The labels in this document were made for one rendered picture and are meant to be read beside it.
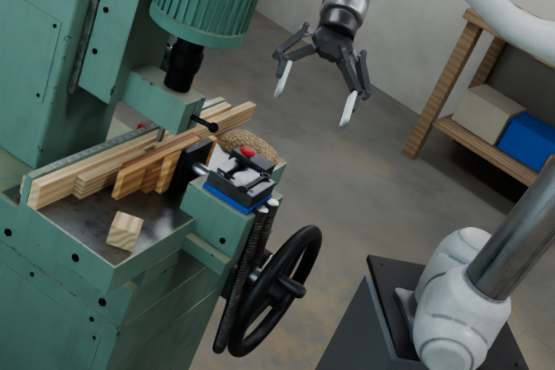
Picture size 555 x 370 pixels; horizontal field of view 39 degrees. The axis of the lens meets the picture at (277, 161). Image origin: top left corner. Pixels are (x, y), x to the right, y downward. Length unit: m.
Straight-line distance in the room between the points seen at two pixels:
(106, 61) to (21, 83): 0.19
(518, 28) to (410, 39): 3.31
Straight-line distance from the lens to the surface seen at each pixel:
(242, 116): 1.82
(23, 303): 1.61
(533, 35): 1.61
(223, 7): 1.35
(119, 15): 1.46
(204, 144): 1.50
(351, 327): 2.10
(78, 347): 1.56
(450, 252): 1.85
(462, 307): 1.66
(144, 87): 1.50
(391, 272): 2.10
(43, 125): 1.58
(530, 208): 1.57
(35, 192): 1.35
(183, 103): 1.45
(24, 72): 1.58
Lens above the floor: 1.71
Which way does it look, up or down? 28 degrees down
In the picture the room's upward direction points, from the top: 23 degrees clockwise
